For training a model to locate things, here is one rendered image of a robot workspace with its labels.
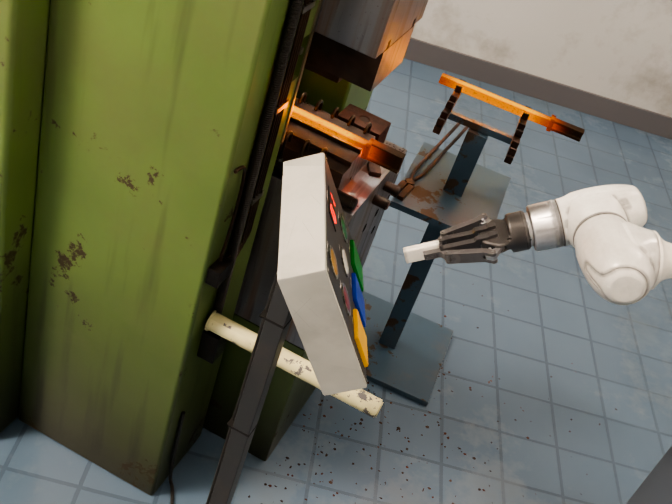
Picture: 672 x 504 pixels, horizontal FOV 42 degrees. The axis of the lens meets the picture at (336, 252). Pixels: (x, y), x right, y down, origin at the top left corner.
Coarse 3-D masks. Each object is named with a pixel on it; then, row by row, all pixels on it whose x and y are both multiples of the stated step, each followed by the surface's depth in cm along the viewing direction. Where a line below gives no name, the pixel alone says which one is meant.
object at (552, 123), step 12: (444, 84) 262; (456, 84) 261; (468, 84) 262; (480, 96) 261; (492, 96) 260; (504, 108) 260; (516, 108) 259; (528, 108) 261; (540, 120) 259; (552, 120) 257; (564, 132) 259; (576, 132) 257
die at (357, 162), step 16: (320, 112) 218; (288, 128) 208; (304, 128) 210; (352, 128) 216; (288, 144) 204; (320, 144) 206; (336, 144) 208; (352, 144) 208; (288, 160) 205; (336, 160) 205; (352, 160) 205; (336, 176) 202; (352, 176) 212
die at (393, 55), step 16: (320, 48) 188; (336, 48) 186; (400, 48) 195; (320, 64) 189; (336, 64) 188; (352, 64) 186; (368, 64) 185; (384, 64) 188; (352, 80) 188; (368, 80) 187
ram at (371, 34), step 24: (336, 0) 175; (360, 0) 173; (384, 0) 171; (408, 0) 181; (336, 24) 178; (360, 24) 176; (384, 24) 174; (408, 24) 191; (360, 48) 178; (384, 48) 181
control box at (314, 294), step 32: (320, 160) 162; (288, 192) 156; (320, 192) 154; (288, 224) 149; (320, 224) 146; (288, 256) 142; (320, 256) 140; (288, 288) 139; (320, 288) 140; (320, 320) 144; (352, 320) 153; (320, 352) 148; (352, 352) 149; (320, 384) 153; (352, 384) 153
